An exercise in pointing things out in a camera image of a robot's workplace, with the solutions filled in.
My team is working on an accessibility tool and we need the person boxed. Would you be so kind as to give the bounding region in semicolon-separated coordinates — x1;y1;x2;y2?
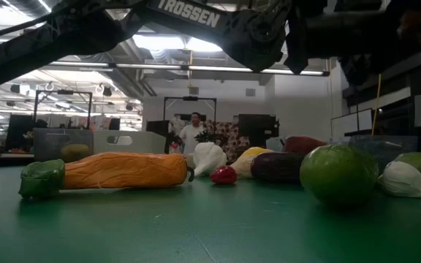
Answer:
178;111;207;157

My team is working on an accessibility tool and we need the black screen panel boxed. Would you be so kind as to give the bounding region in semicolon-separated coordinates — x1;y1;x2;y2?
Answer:
237;113;281;148
5;113;36;151

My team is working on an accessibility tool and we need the dark red apple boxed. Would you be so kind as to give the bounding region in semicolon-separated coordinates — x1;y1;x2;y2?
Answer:
282;135;329;156

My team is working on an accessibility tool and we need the dark leafy plant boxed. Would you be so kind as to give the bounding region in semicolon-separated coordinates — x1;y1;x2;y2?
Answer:
194;129;230;145

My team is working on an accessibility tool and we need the smoky grey translucent basket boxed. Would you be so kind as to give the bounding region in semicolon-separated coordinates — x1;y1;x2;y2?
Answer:
32;127;95;164
348;134;420;172

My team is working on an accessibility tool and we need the small green pepper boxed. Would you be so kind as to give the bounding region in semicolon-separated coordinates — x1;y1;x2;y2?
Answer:
18;158;67;201

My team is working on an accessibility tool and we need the black metal gantry frame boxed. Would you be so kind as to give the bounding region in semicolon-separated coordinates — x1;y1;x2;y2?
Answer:
33;88;94;129
163;95;218;123

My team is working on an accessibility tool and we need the long ceiling light strip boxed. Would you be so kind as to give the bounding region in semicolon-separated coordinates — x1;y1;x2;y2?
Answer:
48;61;331;77

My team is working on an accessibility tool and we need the green toy round vegetable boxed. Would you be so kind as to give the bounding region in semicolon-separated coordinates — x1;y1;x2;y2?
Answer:
299;142;380;208

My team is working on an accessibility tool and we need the yellow pole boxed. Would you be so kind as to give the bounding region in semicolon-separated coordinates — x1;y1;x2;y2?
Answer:
370;74;384;137

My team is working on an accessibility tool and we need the yellow toy vegetable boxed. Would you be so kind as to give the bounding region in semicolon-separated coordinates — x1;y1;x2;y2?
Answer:
230;151;257;180

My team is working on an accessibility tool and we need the pale tan garlic bulb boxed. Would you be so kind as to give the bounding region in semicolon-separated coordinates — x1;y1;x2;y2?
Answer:
377;160;421;202

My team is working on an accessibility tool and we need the floral curtain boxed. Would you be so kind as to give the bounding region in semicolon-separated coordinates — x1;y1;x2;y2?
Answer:
168;116;251;162

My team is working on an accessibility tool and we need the dark purple eggplant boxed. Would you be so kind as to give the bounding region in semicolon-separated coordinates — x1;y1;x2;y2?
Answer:
250;150;306;184

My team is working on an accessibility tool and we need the white garlic bulb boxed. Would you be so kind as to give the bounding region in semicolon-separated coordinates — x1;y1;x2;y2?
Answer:
192;142;228;178

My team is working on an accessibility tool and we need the small red pepper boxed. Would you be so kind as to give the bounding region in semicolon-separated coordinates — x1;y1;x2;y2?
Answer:
210;165;238;185

